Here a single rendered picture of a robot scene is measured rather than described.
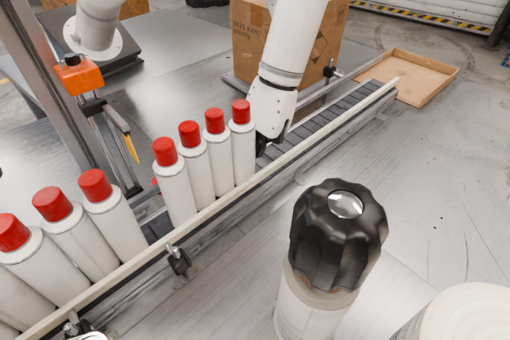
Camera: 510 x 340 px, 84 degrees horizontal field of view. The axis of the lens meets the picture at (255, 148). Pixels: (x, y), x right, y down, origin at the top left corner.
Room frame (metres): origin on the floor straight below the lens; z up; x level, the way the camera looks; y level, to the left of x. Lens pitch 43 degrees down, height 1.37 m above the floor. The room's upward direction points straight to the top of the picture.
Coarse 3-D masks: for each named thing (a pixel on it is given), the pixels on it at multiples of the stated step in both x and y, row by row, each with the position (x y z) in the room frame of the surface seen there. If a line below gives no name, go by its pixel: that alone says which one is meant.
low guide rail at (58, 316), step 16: (368, 96) 0.71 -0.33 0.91; (352, 112) 0.64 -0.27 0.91; (304, 144) 0.50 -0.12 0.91; (288, 160) 0.46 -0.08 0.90; (256, 176) 0.40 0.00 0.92; (240, 192) 0.36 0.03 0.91; (208, 208) 0.32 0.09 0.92; (192, 224) 0.29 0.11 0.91; (160, 240) 0.25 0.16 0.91; (176, 240) 0.26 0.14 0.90; (144, 256) 0.22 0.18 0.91; (112, 272) 0.20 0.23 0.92; (128, 272) 0.20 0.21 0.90; (96, 288) 0.17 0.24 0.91; (80, 304) 0.15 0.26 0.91; (48, 320) 0.13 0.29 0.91; (64, 320) 0.13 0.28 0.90; (32, 336) 0.11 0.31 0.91
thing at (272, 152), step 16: (352, 96) 0.77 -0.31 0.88; (384, 96) 0.79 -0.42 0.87; (320, 112) 0.68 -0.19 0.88; (336, 112) 0.68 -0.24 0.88; (304, 128) 0.61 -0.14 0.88; (320, 128) 0.61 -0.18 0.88; (336, 128) 0.61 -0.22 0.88; (272, 144) 0.54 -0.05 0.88; (288, 144) 0.54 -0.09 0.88; (256, 160) 0.48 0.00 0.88; (272, 160) 0.48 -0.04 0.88; (272, 176) 0.43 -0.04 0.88; (224, 208) 0.34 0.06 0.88; (144, 224) 0.31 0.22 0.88; (160, 224) 0.31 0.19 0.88; (208, 224) 0.32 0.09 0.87; (160, 256) 0.24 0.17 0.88; (112, 288) 0.19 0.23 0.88; (96, 304) 0.16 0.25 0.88; (48, 336) 0.12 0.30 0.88
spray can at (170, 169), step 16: (160, 144) 0.31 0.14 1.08; (160, 160) 0.30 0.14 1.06; (176, 160) 0.31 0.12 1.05; (160, 176) 0.29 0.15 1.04; (176, 176) 0.30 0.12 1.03; (176, 192) 0.29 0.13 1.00; (192, 192) 0.32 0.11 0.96; (176, 208) 0.29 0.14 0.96; (192, 208) 0.31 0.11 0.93; (176, 224) 0.29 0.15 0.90
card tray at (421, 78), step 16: (384, 64) 1.08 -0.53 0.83; (400, 64) 1.08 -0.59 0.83; (416, 64) 1.08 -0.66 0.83; (432, 64) 1.04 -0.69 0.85; (384, 80) 0.95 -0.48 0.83; (400, 80) 0.95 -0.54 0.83; (416, 80) 0.95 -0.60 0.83; (432, 80) 0.95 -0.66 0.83; (448, 80) 0.91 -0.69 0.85; (400, 96) 0.84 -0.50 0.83; (416, 96) 0.84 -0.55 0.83; (432, 96) 0.83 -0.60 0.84
